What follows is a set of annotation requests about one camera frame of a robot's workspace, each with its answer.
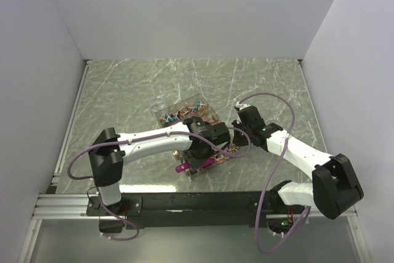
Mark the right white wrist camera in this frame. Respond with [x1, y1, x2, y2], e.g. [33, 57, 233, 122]
[235, 101, 248, 111]

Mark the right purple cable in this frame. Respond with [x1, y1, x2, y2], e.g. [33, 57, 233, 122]
[241, 92, 312, 253]

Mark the magenta plastic scoop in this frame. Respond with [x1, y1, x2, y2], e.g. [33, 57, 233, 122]
[175, 158, 215, 174]

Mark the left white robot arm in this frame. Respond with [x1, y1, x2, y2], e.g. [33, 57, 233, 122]
[89, 117, 230, 215]

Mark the black base beam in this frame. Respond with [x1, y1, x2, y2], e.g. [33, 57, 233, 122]
[86, 191, 304, 229]

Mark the clear compartment candy box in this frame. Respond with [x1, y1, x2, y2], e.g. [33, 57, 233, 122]
[153, 94, 230, 179]

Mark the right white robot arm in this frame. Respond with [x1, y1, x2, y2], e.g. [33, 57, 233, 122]
[232, 103, 364, 219]

